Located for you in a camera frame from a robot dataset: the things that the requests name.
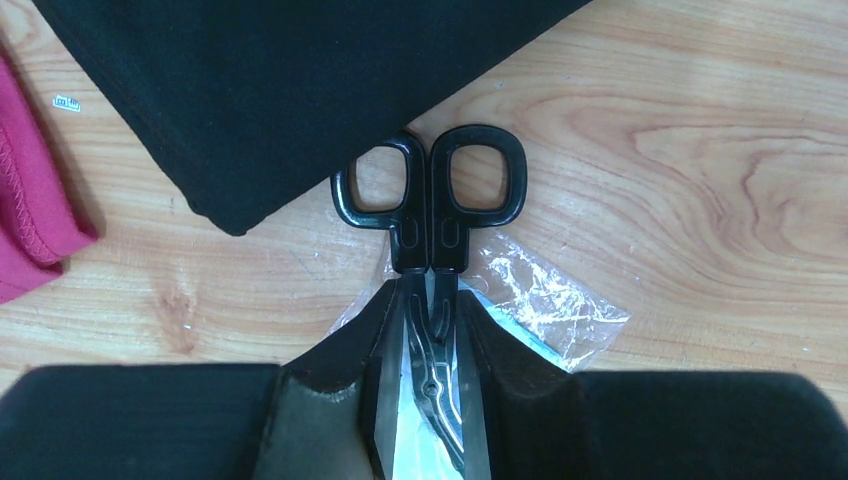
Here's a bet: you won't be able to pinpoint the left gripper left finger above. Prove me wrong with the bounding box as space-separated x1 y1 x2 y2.
1 281 401 479

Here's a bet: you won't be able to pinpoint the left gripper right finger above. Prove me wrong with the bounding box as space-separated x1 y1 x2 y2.
457 291 847 479

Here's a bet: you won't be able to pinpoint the clear bag white gauze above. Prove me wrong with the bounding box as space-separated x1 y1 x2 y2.
324 228 632 480

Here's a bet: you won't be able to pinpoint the black handled scissors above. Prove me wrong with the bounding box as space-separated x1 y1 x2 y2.
331 124 528 472

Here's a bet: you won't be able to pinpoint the black cloth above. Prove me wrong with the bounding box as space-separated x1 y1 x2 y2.
36 1 580 236

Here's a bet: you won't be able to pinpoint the pink cloth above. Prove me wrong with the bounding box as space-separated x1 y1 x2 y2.
1 59 98 303

